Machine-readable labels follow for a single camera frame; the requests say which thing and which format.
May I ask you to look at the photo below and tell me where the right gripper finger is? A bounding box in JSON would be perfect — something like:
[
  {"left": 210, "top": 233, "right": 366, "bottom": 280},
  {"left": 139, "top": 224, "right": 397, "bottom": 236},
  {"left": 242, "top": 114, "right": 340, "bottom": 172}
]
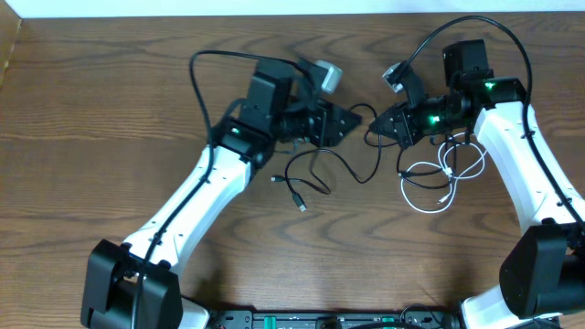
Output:
[
  {"left": 368, "top": 109, "right": 399, "bottom": 133},
  {"left": 369, "top": 125, "right": 405, "bottom": 146}
]

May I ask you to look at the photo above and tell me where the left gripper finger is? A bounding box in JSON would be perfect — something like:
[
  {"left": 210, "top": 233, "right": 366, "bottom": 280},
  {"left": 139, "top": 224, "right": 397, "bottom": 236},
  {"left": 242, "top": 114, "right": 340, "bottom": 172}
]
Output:
[
  {"left": 324, "top": 122, "right": 358, "bottom": 147},
  {"left": 326, "top": 105, "right": 362, "bottom": 131}
]

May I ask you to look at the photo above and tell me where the white usb cable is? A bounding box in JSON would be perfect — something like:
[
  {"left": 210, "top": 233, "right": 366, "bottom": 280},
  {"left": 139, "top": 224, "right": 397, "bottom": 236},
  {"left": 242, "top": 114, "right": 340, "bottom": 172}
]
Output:
[{"left": 399, "top": 132, "right": 488, "bottom": 215}]

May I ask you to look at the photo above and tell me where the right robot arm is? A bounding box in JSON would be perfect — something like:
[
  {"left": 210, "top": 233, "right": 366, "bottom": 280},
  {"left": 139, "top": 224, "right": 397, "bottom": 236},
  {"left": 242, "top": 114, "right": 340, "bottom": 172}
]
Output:
[{"left": 369, "top": 39, "right": 584, "bottom": 328}]

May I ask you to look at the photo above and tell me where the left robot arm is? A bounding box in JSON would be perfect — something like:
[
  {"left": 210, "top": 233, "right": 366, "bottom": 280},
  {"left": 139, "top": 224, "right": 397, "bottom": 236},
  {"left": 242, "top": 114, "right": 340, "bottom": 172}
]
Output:
[{"left": 80, "top": 58, "right": 361, "bottom": 328}]

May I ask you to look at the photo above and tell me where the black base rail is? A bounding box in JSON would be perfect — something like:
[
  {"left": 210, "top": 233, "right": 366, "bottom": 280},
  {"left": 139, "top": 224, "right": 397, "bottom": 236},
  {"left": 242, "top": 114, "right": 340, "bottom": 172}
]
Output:
[{"left": 205, "top": 307, "right": 463, "bottom": 329}]

